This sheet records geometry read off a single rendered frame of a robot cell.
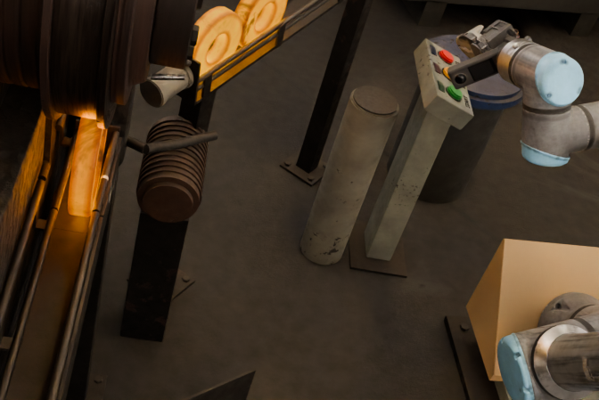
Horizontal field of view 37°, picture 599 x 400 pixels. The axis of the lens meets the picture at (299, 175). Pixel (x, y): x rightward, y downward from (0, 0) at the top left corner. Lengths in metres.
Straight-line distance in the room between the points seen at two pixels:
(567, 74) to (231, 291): 1.02
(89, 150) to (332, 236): 1.11
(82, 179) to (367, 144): 0.95
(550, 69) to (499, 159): 1.36
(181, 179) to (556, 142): 0.72
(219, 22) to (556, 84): 0.64
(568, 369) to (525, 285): 0.40
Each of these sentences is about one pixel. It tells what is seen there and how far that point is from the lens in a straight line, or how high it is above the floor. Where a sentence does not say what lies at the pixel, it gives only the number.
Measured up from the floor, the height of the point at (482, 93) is 0.43.
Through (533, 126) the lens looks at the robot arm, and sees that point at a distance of 1.72.
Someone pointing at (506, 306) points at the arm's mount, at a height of 0.26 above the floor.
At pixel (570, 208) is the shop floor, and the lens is 2.95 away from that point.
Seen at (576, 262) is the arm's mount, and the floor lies 0.34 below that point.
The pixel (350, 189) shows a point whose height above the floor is 0.28.
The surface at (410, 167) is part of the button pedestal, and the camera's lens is 2.23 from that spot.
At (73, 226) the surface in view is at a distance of 1.42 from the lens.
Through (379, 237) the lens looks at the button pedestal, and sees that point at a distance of 2.38.
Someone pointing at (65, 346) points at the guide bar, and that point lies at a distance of 1.22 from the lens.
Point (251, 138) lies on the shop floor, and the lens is 2.71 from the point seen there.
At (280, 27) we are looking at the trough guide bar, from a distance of 1.91.
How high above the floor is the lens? 1.67
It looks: 40 degrees down
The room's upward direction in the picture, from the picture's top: 18 degrees clockwise
